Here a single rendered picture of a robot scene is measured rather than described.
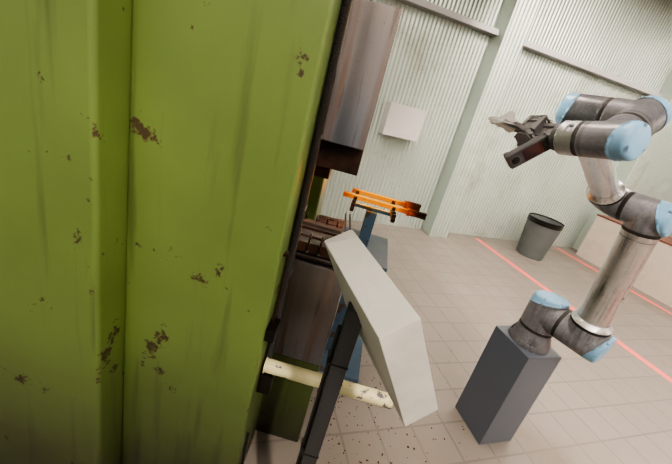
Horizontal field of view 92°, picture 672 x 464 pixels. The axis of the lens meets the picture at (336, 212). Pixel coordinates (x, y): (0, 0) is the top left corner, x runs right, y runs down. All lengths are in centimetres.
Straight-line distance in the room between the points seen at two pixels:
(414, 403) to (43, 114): 100
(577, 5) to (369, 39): 463
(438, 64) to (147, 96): 375
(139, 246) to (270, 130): 51
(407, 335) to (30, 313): 104
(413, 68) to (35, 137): 372
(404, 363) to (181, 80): 77
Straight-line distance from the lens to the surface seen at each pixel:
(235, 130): 84
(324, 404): 94
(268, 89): 80
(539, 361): 195
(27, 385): 149
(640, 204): 158
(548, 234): 534
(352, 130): 104
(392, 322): 59
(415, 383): 71
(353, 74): 104
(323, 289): 125
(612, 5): 595
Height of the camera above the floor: 151
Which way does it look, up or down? 20 degrees down
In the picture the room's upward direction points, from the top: 15 degrees clockwise
